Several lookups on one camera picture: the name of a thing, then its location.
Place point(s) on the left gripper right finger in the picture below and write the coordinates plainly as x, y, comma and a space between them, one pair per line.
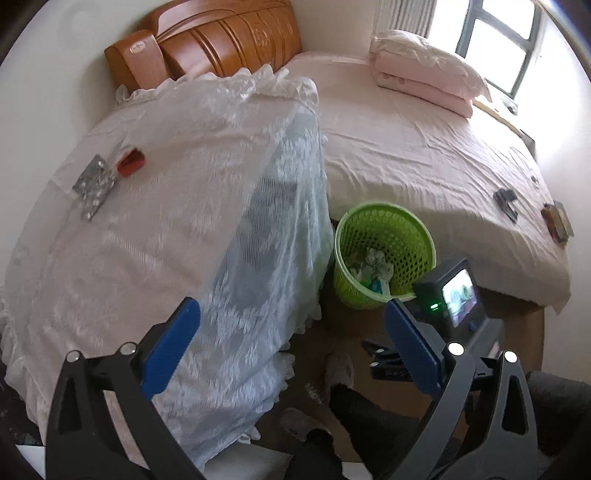
501, 440

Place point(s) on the small grey black clip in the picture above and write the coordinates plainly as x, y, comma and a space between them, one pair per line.
504, 199

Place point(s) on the black camera with screen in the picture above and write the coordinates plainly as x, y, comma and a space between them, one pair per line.
448, 299

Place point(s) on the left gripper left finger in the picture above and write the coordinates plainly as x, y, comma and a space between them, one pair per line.
102, 422

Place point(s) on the grey slipper right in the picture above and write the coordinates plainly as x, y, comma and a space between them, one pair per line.
339, 370

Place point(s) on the white paper ball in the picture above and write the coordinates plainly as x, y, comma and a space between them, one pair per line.
369, 265

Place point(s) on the window with dark frame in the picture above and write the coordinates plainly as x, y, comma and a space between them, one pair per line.
498, 38

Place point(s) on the green plastic waste basket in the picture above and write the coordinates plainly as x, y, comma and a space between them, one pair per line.
400, 234

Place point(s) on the white lace table cover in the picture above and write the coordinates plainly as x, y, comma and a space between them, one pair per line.
230, 208

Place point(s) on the pink bed sheet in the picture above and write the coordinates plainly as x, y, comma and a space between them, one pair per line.
386, 146

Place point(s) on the folded pink white quilt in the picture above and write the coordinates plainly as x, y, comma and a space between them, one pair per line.
408, 63

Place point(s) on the wooden bed headboard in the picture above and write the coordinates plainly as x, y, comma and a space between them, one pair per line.
221, 37

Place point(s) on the silver foil wrapper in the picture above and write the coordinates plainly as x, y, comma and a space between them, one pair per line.
93, 186

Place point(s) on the red small wrapper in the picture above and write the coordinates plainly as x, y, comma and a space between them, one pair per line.
130, 162

